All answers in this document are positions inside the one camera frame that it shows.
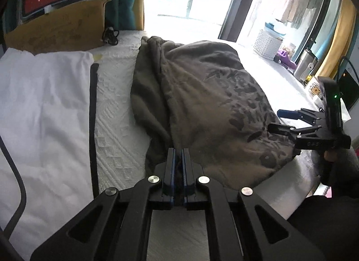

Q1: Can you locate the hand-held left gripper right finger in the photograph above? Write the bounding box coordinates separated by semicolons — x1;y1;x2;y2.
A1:
182;148;327;261

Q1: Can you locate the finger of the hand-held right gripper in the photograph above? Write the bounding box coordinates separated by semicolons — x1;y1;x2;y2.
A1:
277;108;326;124
267;122;324;141

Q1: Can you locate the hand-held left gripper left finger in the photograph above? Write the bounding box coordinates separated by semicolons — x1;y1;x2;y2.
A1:
29;148;178;261

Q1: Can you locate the dark grey t-shirt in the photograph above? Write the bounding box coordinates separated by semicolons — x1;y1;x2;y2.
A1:
130;35;302;190

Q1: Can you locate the person's right forearm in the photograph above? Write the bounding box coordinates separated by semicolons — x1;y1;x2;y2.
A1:
316;148;359;197

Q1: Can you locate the person's right hand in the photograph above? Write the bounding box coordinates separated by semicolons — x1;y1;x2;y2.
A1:
323;150;339;164

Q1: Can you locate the white mug with bear print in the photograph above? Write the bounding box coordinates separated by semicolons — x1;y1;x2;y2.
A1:
307;77;324;100

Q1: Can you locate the black electronic device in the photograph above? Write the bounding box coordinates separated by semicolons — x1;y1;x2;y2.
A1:
338;55;359;108

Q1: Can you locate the stainless steel thermos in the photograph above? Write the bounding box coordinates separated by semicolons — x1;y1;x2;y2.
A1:
293;49;319;82

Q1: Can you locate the purple plastic object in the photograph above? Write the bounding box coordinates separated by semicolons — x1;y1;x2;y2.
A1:
276;49;298;70

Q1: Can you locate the clear jar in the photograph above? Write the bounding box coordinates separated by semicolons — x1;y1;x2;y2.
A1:
283;42;297;57

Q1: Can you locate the white lattice basket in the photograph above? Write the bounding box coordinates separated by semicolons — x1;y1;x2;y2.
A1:
254;29;282;61

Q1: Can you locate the blue item on basket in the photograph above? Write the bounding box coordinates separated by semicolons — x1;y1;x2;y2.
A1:
263;22;287;36

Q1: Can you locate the person's black clothing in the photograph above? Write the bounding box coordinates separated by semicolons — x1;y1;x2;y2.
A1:
288;193;359;261

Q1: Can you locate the white folded cloth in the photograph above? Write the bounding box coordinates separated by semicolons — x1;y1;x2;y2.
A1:
0;47;95;261

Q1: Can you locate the cardboard box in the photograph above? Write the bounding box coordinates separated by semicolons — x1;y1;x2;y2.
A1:
4;0;113;55

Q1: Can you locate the black strap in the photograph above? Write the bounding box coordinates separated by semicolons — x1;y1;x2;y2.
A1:
89;63;100;195

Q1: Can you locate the dark window frame post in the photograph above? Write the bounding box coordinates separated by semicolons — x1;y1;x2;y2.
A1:
217;0;265;44

